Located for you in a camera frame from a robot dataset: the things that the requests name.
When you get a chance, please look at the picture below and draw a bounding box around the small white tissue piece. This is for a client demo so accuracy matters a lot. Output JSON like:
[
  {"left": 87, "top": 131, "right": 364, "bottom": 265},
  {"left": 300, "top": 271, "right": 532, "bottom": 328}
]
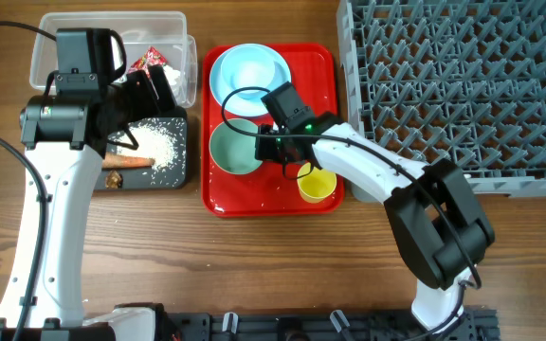
[{"left": 163, "top": 64, "right": 181, "bottom": 91}]

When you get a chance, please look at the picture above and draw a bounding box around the red snack wrapper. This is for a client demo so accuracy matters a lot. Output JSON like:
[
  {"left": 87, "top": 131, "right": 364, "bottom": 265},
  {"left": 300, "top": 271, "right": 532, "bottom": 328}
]
[{"left": 127, "top": 46, "right": 168, "bottom": 76}]

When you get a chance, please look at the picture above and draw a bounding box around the white rice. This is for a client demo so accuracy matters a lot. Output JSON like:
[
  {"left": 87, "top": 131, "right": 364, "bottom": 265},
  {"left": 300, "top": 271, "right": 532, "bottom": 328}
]
[{"left": 107, "top": 117, "right": 189, "bottom": 189}]

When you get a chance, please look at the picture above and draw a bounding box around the green bowl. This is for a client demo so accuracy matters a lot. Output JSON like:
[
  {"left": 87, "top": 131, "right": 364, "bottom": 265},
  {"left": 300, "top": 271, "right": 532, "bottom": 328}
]
[{"left": 209, "top": 118, "right": 263, "bottom": 175}]

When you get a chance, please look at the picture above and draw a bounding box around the orange carrot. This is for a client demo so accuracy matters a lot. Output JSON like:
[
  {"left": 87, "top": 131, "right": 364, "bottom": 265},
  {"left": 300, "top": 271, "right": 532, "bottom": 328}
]
[{"left": 101, "top": 153, "right": 155, "bottom": 170}]

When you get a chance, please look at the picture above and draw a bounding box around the brown food chunk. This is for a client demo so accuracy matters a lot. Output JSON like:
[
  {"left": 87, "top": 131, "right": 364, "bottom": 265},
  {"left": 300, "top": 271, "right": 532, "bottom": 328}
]
[{"left": 105, "top": 170, "right": 123, "bottom": 189}]

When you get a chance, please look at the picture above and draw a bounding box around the light blue bowl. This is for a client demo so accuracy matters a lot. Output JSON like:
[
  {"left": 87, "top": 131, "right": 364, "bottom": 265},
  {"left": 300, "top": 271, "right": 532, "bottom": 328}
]
[{"left": 220, "top": 45, "right": 276, "bottom": 90}]

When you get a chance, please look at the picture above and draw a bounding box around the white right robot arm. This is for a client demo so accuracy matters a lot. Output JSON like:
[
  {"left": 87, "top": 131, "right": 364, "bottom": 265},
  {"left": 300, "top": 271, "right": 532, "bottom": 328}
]
[{"left": 256, "top": 82, "right": 495, "bottom": 336}]

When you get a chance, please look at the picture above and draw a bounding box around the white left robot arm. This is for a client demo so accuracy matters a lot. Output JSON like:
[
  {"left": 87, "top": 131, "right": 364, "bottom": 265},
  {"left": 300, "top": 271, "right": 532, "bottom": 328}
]
[{"left": 0, "top": 27, "right": 180, "bottom": 340}]

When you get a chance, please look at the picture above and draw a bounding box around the black waste tray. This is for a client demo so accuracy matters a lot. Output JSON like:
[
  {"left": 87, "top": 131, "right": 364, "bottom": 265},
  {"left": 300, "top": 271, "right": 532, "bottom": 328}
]
[{"left": 96, "top": 107, "right": 189, "bottom": 190}]

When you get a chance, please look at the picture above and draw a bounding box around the grey dishwasher rack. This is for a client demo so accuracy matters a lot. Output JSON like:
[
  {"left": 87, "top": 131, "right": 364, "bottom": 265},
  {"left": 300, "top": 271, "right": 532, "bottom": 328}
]
[{"left": 337, "top": 0, "right": 546, "bottom": 197}]

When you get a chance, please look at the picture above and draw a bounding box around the yellow cup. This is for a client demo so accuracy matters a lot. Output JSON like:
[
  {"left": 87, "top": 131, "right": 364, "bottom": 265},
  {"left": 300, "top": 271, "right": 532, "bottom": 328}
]
[{"left": 297, "top": 163, "right": 337, "bottom": 204}]

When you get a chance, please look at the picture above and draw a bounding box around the light blue plate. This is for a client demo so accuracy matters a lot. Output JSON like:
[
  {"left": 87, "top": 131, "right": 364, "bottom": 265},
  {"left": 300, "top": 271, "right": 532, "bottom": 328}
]
[{"left": 209, "top": 44, "right": 292, "bottom": 117}]

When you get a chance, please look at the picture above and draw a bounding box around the red serving tray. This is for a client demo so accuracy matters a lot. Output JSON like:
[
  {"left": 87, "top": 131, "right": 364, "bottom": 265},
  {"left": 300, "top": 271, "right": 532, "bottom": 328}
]
[{"left": 201, "top": 43, "right": 344, "bottom": 218}]

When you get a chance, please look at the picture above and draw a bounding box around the clear plastic bin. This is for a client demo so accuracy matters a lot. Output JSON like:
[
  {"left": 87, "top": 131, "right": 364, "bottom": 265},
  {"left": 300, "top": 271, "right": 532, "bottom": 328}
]
[{"left": 39, "top": 11, "right": 198, "bottom": 108}]

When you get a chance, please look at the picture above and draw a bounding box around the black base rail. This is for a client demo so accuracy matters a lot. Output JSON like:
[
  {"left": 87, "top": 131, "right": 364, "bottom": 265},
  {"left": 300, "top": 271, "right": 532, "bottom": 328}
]
[{"left": 77, "top": 310, "right": 501, "bottom": 341}]

